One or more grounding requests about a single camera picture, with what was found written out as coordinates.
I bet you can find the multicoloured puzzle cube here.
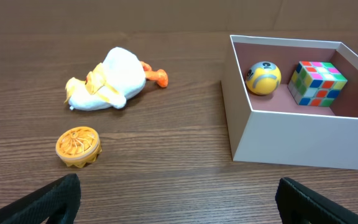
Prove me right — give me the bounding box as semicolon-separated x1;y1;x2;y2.
288;61;347;107

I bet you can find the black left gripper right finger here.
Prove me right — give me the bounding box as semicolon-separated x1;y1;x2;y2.
275;177;358;224

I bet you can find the white cardboard box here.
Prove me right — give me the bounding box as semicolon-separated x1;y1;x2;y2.
221;35;358;169

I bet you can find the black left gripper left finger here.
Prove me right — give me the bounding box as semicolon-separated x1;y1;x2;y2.
0;174;81;224

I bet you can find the white plush duck toy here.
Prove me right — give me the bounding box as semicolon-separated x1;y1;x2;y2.
65;47;168;111

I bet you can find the yellow grey face ball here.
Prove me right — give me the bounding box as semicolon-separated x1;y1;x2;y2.
244;61;282;95

